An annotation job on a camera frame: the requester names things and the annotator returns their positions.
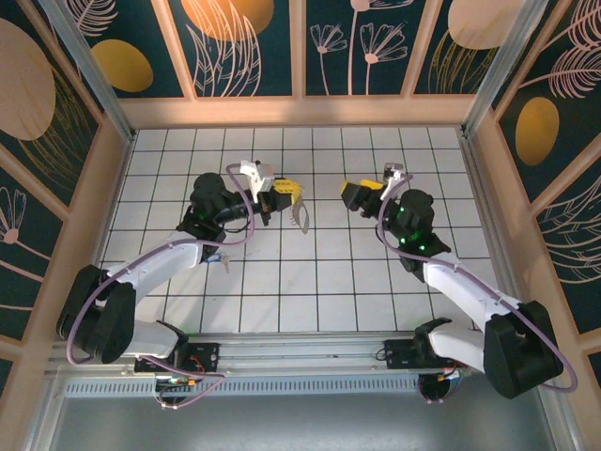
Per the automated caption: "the grey slotted cable duct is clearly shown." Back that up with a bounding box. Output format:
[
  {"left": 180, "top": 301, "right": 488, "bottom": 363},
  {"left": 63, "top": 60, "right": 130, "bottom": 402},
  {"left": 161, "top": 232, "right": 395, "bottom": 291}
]
[{"left": 63, "top": 378, "right": 424, "bottom": 399}]

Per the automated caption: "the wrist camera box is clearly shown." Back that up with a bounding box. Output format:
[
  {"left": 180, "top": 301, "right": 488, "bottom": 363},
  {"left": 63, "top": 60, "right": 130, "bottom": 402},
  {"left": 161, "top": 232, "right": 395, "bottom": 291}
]
[
  {"left": 239, "top": 159, "right": 278, "bottom": 206},
  {"left": 382, "top": 162, "right": 414, "bottom": 201}
]

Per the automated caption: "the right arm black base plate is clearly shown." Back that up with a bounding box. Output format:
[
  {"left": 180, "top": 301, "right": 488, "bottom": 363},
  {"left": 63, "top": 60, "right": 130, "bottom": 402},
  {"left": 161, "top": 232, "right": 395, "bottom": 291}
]
[{"left": 382, "top": 337, "right": 470, "bottom": 372}]

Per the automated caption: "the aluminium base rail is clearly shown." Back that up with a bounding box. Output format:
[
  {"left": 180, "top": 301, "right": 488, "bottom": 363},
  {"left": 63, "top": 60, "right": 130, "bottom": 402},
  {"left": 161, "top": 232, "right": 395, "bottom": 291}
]
[{"left": 44, "top": 332, "right": 553, "bottom": 377}]

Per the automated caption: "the silver key with blue tag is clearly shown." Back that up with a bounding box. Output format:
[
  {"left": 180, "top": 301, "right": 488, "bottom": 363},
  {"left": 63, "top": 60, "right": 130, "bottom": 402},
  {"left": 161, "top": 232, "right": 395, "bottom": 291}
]
[{"left": 206, "top": 252, "right": 232, "bottom": 274}]

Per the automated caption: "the aluminium corner post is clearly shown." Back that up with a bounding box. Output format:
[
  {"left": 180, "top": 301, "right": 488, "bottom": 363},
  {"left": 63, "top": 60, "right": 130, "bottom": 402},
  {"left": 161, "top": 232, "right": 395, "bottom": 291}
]
[
  {"left": 461, "top": 0, "right": 551, "bottom": 141},
  {"left": 37, "top": 0, "right": 138, "bottom": 145}
]

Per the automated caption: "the small circuit board with wires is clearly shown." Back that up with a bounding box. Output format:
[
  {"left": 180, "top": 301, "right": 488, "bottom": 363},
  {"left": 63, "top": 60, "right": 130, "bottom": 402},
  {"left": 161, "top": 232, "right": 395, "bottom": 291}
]
[
  {"left": 153, "top": 373, "right": 210, "bottom": 392},
  {"left": 416, "top": 365, "right": 470, "bottom": 405}
]

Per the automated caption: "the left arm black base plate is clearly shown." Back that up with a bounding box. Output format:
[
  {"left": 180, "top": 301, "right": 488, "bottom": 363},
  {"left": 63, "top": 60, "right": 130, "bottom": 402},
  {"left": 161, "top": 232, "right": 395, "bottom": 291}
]
[{"left": 133, "top": 341, "right": 222, "bottom": 376}]

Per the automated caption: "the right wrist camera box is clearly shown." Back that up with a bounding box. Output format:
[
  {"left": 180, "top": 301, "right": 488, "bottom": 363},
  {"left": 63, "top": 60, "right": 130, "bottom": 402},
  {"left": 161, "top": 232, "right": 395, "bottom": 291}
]
[{"left": 382, "top": 162, "right": 414, "bottom": 201}]

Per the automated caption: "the aluminium side rail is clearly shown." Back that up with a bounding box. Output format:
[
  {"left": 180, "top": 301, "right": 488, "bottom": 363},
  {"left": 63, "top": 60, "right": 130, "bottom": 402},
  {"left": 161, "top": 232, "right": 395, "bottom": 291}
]
[{"left": 457, "top": 135, "right": 530, "bottom": 333}]

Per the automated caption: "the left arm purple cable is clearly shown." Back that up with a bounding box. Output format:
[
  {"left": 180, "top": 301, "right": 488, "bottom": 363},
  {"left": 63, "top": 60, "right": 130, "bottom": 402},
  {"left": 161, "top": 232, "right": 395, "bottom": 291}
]
[{"left": 65, "top": 163, "right": 258, "bottom": 410}]

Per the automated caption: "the grey metal panel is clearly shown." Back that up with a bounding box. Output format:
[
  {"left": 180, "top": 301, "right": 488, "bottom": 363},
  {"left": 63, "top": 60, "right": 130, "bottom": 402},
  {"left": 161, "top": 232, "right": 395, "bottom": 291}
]
[{"left": 46, "top": 397, "right": 564, "bottom": 451}]

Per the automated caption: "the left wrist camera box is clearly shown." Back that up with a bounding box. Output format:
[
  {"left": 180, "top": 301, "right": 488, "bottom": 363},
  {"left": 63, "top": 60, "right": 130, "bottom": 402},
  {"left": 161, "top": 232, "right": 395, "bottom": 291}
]
[{"left": 239, "top": 159, "right": 278, "bottom": 206}]

